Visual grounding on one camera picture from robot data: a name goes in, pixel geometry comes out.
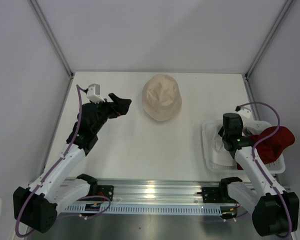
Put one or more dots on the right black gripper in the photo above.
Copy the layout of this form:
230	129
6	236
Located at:
221	132

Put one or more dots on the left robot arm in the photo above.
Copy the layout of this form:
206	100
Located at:
39	205

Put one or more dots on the white bucket hat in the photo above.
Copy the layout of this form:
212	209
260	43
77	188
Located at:
214	150

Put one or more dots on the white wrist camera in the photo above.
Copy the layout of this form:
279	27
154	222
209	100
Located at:
93	94
244	112

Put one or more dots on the left aluminium frame post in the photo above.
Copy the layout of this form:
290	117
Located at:
42	20

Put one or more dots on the white slotted cable duct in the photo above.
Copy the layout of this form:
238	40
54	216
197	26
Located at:
197	210

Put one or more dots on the beige bucket hat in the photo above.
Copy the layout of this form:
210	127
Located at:
161	97

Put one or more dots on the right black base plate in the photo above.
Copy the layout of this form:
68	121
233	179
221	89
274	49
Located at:
213	195

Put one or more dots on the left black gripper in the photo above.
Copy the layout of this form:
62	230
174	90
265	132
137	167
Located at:
120	107

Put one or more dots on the white plastic basket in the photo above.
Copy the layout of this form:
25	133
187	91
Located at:
255	124

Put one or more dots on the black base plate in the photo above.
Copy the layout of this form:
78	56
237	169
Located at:
106	191
213	195

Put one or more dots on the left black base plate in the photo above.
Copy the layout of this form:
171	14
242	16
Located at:
106	191

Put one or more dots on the aluminium frame post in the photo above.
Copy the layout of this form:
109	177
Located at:
275	27
42	20

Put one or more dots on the red cap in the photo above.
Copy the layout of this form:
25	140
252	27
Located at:
271	148

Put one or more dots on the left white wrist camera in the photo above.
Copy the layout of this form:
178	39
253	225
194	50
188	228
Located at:
93	94

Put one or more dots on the right aluminium frame post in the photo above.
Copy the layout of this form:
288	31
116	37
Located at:
275	27

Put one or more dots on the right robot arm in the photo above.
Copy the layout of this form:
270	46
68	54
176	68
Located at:
274	210

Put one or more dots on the aluminium mounting rail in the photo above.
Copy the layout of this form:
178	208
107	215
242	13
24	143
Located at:
132	192

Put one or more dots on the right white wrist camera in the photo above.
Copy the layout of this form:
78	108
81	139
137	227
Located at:
244	112

